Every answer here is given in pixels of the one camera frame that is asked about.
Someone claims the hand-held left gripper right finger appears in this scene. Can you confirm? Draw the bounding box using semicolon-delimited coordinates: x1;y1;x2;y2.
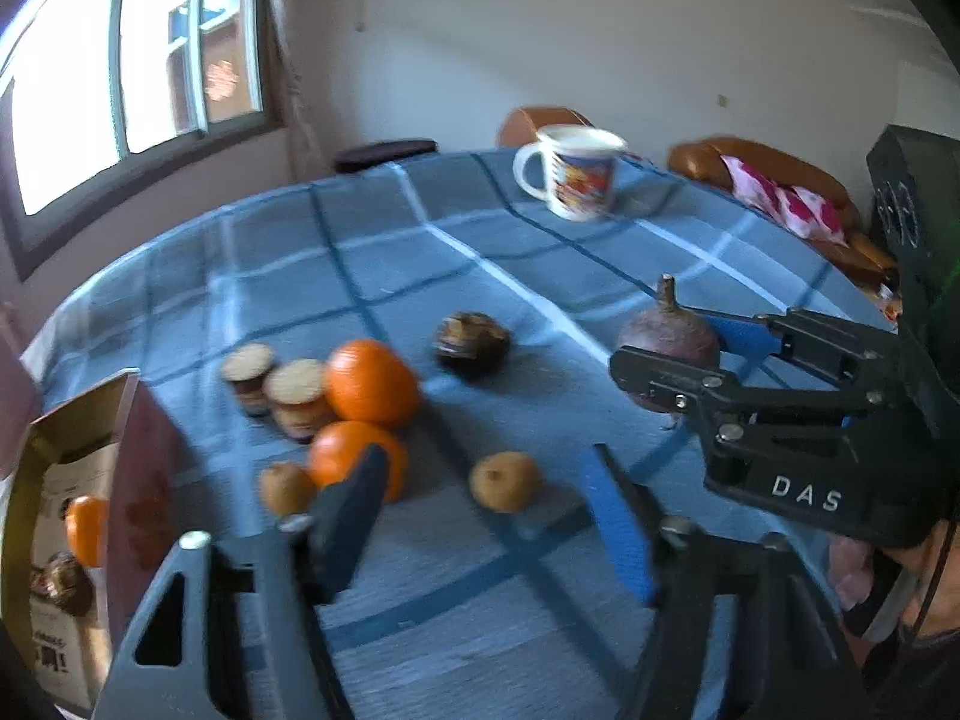
579;444;875;720

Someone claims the white printed mug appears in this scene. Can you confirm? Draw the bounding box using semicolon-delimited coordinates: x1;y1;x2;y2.
512;125;629;221

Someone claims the large orange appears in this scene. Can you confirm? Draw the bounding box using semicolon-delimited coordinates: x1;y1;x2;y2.
325;339;419;430

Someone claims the person's dark clothing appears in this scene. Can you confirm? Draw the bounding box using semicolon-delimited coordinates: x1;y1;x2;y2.
862;525;960;720

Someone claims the person's right hand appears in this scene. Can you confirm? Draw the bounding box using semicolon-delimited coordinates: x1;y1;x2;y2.
827;538;876;611

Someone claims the red tin box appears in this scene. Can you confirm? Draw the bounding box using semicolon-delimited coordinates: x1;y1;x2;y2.
0;369;177;717

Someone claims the brown leather sofa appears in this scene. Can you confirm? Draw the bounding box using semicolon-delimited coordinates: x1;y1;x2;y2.
667;136;901;290

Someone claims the brown kiwi fruit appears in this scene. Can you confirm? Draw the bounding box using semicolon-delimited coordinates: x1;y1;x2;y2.
259;461;317;517
469;451;542;513

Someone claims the window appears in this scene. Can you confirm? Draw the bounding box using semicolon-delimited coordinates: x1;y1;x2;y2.
0;0;282;282

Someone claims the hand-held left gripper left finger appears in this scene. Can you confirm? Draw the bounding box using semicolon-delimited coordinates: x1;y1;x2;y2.
97;444;391;720

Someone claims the dark water chestnut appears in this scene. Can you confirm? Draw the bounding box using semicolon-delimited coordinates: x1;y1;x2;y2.
30;551;95;616
433;313;512;376

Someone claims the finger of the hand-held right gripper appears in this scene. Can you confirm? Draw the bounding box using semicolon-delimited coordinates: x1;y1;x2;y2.
679;305;912;388
609;345;901;460

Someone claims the blue plaid tablecloth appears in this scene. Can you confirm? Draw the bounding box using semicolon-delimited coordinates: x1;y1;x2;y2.
22;146;901;720

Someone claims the pink floral cloth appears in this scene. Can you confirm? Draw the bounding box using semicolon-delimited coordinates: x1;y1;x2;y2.
720;154;848;245

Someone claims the dark round stool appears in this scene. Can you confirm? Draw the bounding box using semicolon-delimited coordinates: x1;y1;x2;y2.
334;138;438;175

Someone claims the pink curtain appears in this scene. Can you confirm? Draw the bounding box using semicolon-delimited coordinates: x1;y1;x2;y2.
259;0;335;182

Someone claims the dark purple round fruit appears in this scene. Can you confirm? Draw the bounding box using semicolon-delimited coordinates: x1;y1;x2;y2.
615;275;722;415

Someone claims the brown leather armchair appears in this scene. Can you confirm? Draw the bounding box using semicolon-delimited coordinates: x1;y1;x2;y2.
497;106;593;149

